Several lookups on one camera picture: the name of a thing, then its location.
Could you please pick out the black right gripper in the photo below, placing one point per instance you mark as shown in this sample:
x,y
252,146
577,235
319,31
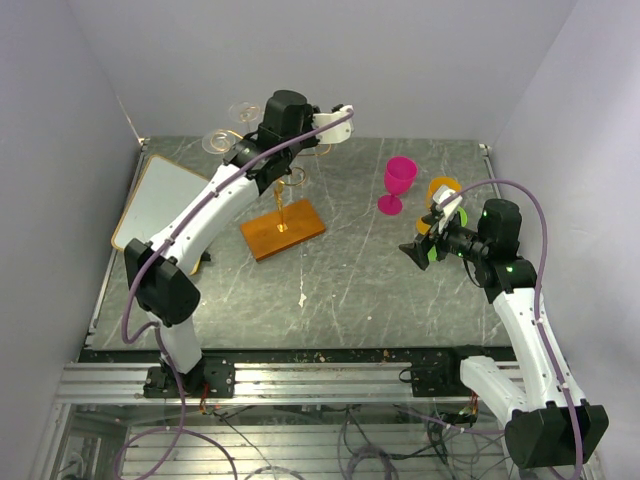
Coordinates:
x,y
419,247

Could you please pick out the green plastic wine glass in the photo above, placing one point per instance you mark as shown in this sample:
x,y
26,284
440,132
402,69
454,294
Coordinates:
x,y
463,218

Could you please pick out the orange plastic wine glass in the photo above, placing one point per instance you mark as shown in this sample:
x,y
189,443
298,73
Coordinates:
x,y
435,185

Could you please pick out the pink plastic wine glass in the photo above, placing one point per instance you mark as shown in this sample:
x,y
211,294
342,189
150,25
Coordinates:
x,y
399,176

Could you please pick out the clear tall wine glass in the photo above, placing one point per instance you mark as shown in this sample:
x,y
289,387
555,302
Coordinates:
x,y
246,114

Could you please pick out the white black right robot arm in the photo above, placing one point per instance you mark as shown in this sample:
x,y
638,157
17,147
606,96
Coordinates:
x,y
548,422

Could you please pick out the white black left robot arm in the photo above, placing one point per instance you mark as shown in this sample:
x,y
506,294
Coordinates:
x,y
161,295

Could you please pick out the brown wooden rack base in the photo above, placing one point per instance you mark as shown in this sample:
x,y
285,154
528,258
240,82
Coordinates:
x,y
280,230

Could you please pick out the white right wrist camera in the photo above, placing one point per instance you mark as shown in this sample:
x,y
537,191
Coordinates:
x,y
445,202

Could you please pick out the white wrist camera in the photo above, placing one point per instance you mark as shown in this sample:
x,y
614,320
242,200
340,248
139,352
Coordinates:
x,y
445,202
335,127

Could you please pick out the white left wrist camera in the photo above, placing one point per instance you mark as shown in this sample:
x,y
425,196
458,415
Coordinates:
x,y
335,127

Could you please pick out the gold wire wine glass rack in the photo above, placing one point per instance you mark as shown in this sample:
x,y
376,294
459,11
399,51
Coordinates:
x,y
285,175

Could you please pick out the white board with yellow frame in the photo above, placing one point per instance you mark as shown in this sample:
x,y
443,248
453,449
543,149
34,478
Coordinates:
x,y
163,190

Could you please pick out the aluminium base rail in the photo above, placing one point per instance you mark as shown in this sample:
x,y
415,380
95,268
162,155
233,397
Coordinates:
x,y
253,377

